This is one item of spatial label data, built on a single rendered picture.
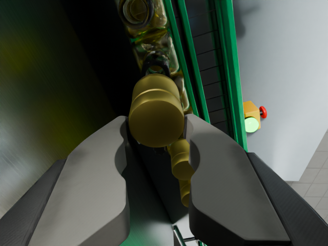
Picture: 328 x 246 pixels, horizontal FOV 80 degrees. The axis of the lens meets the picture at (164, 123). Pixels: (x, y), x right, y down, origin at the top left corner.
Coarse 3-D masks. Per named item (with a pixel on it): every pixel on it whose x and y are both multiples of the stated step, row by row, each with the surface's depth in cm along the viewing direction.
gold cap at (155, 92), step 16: (144, 80) 14; (160, 80) 13; (144, 96) 11; (160, 96) 11; (176, 96) 12; (144, 112) 11; (160, 112) 11; (176, 112) 11; (144, 128) 12; (160, 128) 12; (176, 128) 12; (144, 144) 12; (160, 144) 12
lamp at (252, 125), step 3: (246, 117) 59; (249, 117) 58; (252, 117) 58; (246, 120) 58; (249, 120) 57; (252, 120) 57; (255, 120) 57; (246, 123) 58; (249, 123) 57; (252, 123) 57; (255, 123) 57; (258, 123) 58; (246, 126) 58; (249, 126) 57; (252, 126) 57; (255, 126) 57; (246, 129) 58; (249, 129) 58; (252, 129) 58; (255, 129) 58
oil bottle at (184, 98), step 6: (180, 72) 29; (174, 78) 27; (180, 78) 27; (180, 84) 26; (180, 90) 26; (186, 90) 28; (180, 96) 26; (186, 96) 27; (186, 102) 27; (186, 108) 28
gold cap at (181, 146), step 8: (176, 144) 26; (184, 144) 26; (176, 152) 25; (184, 152) 24; (176, 160) 24; (184, 160) 23; (176, 168) 24; (184, 168) 24; (192, 168) 24; (176, 176) 24; (184, 176) 24
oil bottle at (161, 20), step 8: (136, 0) 23; (152, 0) 21; (160, 0) 21; (136, 8) 23; (144, 8) 23; (160, 8) 21; (136, 16) 24; (144, 16) 24; (160, 16) 22; (152, 24) 22; (160, 24) 22; (168, 24) 24; (128, 32) 23; (136, 32) 23; (144, 32) 23; (152, 32) 24
